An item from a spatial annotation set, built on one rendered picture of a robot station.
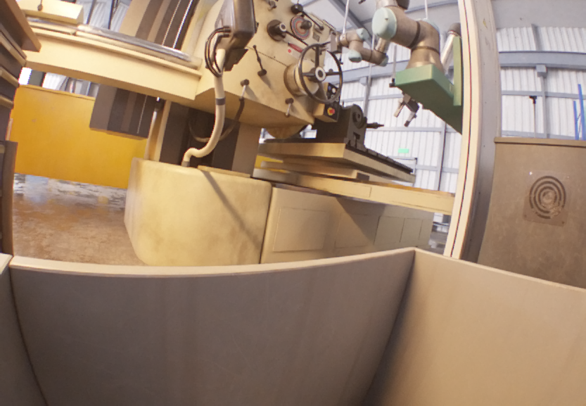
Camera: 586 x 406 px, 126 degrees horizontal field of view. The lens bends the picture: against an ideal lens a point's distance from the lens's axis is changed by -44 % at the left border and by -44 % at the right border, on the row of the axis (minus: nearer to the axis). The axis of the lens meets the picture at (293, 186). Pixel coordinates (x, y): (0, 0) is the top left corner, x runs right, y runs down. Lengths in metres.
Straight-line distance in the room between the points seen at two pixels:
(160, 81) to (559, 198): 1.80
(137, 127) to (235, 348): 1.86
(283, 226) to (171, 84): 1.16
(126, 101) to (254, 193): 1.11
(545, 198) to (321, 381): 0.64
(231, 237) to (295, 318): 1.39
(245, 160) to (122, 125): 1.05
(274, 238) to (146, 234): 0.81
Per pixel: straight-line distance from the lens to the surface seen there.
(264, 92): 1.60
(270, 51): 1.69
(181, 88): 1.68
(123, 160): 3.72
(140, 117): 1.99
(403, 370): 0.43
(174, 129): 2.02
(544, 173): 0.76
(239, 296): 0.17
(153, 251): 1.61
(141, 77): 1.64
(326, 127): 2.07
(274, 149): 2.39
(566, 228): 0.74
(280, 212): 1.74
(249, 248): 1.68
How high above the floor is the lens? 0.62
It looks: 1 degrees down
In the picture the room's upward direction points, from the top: 10 degrees clockwise
